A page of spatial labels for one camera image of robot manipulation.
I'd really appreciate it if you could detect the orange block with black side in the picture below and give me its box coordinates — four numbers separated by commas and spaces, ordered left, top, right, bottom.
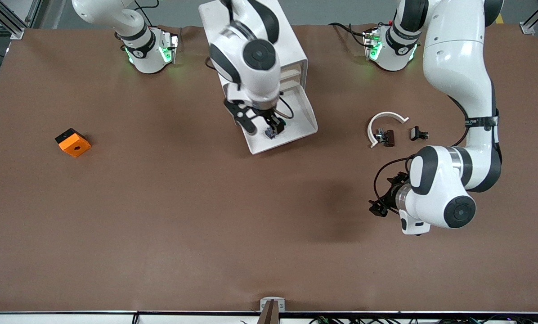
55, 128, 92, 158

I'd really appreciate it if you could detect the brown switch with metal terminals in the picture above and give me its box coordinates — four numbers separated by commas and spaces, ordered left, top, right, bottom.
375, 128, 395, 148

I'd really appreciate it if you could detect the white semicircular bracket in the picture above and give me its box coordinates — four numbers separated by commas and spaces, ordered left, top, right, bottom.
367, 112, 409, 149

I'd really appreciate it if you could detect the black left arm base cable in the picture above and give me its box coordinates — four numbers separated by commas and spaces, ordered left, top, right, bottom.
328, 22, 371, 48

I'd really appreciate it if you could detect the black arm base cable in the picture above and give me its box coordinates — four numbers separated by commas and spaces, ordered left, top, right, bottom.
134, 0, 161, 28
328, 22, 371, 48

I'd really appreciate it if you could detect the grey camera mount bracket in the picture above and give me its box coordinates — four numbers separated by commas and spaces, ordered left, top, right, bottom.
260, 297, 286, 324

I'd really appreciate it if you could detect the black right arm base cable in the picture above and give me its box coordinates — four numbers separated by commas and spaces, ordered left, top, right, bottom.
134, 0, 161, 28

